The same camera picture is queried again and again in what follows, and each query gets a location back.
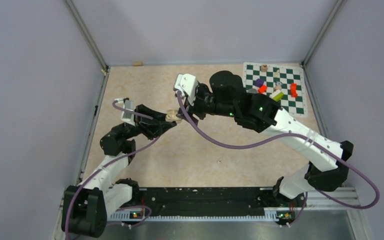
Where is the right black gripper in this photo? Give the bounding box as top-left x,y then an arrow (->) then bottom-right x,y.
176,85 -> 237,126

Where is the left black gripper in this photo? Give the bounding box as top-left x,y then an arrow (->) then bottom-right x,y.
112,104 -> 177,140

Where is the white earbud charging case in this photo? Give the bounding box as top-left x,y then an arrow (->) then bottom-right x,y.
165,109 -> 183,123

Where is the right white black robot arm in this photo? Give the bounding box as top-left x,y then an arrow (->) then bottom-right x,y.
173,70 -> 354,206

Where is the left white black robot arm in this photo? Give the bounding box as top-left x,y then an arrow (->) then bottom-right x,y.
61,98 -> 177,239

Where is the black microphone grey head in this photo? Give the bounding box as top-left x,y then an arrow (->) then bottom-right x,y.
247,88 -> 259,94

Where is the purple block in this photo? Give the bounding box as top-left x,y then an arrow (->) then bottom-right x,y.
253,78 -> 266,88

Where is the small red block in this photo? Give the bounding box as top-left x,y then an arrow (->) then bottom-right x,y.
258,85 -> 268,94

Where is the green white chessboard mat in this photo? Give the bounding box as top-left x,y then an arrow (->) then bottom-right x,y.
242,62 -> 308,117

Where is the wooden cube with mark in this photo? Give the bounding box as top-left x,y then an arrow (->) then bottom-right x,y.
260,64 -> 269,72

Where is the yellow-green block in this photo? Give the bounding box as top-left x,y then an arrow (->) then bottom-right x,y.
269,89 -> 284,102

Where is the small beige chess piece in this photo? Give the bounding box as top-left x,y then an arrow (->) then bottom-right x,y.
273,69 -> 280,78

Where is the left circuit board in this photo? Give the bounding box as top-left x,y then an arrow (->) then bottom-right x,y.
129,210 -> 145,220

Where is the circuit board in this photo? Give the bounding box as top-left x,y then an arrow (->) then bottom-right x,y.
276,211 -> 295,223
129,210 -> 145,220

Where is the large red block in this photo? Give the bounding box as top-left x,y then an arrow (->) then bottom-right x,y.
290,83 -> 298,98

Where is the right circuit board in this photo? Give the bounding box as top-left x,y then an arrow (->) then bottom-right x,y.
276,211 -> 295,223

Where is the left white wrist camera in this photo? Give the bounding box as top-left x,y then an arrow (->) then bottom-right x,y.
120,98 -> 135,126

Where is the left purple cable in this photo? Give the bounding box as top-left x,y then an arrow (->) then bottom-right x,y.
64,99 -> 161,240

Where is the purple cable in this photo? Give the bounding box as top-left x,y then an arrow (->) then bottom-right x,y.
64,99 -> 161,240
176,91 -> 381,210

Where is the cork piece at wall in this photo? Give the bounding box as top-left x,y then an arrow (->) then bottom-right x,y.
133,61 -> 143,67

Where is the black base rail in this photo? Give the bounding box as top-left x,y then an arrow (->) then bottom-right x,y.
131,187 -> 281,217

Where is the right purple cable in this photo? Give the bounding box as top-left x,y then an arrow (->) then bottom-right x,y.
176,91 -> 381,210

